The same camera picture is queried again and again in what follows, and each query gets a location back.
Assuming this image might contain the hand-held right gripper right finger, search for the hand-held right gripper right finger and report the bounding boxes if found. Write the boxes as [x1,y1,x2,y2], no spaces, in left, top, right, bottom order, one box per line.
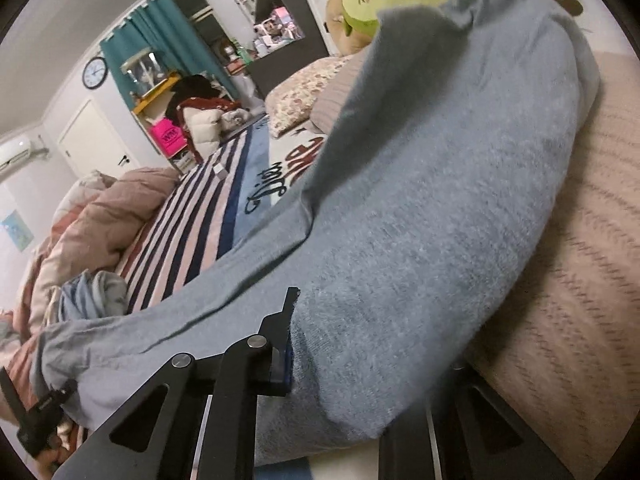
[378,362,576,480]

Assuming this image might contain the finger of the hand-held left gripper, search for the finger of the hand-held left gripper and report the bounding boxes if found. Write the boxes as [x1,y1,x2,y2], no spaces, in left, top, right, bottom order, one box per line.
[0,366,80,458]

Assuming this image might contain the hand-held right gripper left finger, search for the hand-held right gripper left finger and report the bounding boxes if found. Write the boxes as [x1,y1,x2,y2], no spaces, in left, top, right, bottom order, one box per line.
[50,286,301,480]

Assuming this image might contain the blue-grey fleece pants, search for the blue-grey fleece pants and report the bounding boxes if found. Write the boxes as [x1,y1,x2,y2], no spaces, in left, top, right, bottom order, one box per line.
[31,0,601,440]

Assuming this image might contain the grey and blue garment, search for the grey and blue garment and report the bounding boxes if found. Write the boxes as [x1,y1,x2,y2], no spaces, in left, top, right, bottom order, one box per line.
[59,270,129,322]

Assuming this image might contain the striped printed blanket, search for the striped printed blanket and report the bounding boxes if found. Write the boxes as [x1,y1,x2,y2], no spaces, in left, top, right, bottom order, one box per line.
[114,115,331,313]

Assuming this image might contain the pink knitted blanket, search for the pink knitted blanket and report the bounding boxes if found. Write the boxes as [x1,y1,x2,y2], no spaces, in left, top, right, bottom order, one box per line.
[465,50,640,480]

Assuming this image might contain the pink duvet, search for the pink duvet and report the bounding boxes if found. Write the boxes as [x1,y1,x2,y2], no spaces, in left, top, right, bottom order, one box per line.
[0,166,181,341]

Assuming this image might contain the pink storage box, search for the pink storage box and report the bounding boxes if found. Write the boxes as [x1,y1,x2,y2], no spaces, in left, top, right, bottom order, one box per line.
[149,117,190,158]

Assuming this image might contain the pile of clothes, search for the pile of clothes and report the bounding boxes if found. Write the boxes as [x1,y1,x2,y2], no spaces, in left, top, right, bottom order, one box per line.
[165,74,261,161]

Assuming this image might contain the floral pillow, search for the floral pillow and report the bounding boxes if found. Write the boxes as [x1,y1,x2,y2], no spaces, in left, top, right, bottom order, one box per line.
[264,54,357,138]

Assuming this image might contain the white air conditioner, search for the white air conditioner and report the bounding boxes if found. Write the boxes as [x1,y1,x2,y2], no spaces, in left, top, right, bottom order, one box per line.
[0,134,50,171]

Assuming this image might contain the pink ribbed pillow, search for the pink ribbed pillow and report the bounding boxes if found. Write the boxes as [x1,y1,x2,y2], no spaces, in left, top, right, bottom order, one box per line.
[310,55,371,133]

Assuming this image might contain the white door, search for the white door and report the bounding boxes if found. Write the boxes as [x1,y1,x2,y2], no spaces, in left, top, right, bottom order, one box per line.
[56,99,135,181]

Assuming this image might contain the yellow shelf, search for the yellow shelf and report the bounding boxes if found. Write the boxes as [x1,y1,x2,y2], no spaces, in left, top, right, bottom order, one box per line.
[131,71,182,116]

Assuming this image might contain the dark headboard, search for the dark headboard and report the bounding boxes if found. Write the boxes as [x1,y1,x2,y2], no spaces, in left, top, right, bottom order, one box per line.
[247,0,331,103]

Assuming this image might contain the teal curtain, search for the teal curtain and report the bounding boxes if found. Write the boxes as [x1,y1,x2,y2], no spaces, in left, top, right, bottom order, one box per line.
[100,0,240,113]

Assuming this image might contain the small wall poster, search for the small wall poster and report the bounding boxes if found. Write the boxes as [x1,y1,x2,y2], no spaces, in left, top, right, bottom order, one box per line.
[1,210,35,251]

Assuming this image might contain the round wall clock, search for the round wall clock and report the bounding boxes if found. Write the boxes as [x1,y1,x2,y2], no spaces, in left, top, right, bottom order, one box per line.
[82,57,109,90]

